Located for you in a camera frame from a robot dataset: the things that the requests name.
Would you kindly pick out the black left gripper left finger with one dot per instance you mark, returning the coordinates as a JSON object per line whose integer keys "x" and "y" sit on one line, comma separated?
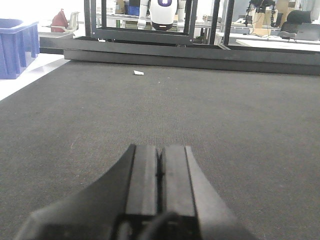
{"x": 127, "y": 191}

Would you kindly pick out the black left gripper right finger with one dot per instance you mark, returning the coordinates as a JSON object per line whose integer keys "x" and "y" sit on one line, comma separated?
{"x": 187, "y": 192}

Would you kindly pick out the dark grey table mat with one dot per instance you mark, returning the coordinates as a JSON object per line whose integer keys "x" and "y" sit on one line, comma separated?
{"x": 256, "y": 137}

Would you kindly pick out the small white paper scrap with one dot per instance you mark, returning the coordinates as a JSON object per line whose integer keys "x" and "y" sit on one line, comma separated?
{"x": 138, "y": 73}

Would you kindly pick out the white plastic chair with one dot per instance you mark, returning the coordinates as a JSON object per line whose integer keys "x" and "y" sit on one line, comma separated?
{"x": 73, "y": 24}

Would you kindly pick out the blue plastic crate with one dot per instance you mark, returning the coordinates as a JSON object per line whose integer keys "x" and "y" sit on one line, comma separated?
{"x": 19, "y": 46}

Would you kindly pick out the red bag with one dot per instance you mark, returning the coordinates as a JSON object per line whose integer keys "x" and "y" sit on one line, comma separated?
{"x": 59, "y": 22}

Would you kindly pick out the black office chair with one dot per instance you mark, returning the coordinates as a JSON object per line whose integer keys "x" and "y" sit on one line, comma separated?
{"x": 294, "y": 19}

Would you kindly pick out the grey laptop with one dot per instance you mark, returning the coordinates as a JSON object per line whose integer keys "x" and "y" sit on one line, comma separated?
{"x": 308, "y": 31}

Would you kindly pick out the black metal frame rack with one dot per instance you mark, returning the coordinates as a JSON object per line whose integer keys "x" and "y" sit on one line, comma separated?
{"x": 105, "y": 44}

